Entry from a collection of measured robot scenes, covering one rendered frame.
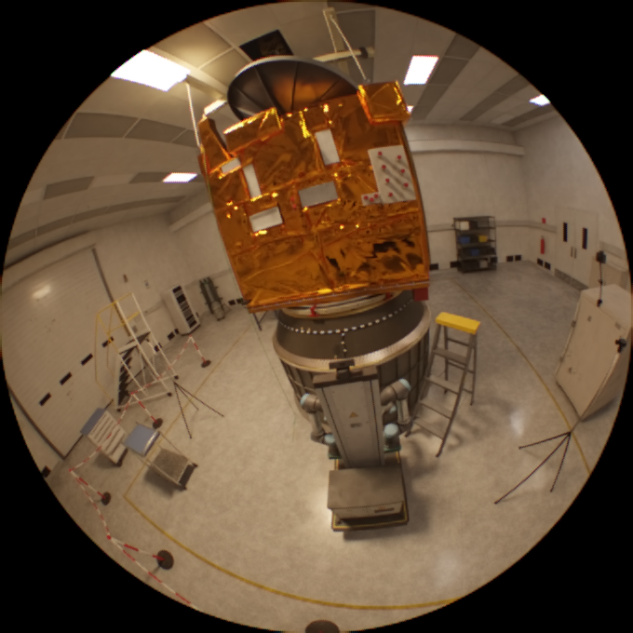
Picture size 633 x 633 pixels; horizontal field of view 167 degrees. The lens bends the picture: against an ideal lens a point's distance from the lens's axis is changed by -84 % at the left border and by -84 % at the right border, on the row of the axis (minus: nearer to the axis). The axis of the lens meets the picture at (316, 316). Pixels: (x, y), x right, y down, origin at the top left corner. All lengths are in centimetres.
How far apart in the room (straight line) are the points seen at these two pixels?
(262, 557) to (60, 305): 757
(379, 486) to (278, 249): 218
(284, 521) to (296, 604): 105
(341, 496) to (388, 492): 35
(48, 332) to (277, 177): 729
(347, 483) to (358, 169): 248
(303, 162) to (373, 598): 391
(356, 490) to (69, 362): 762
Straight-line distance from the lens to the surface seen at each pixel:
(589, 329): 345
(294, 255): 202
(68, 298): 802
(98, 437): 497
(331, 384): 115
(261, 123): 220
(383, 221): 190
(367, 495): 177
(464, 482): 277
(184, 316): 903
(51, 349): 780
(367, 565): 255
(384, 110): 203
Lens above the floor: 254
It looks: 25 degrees down
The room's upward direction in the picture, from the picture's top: 16 degrees counter-clockwise
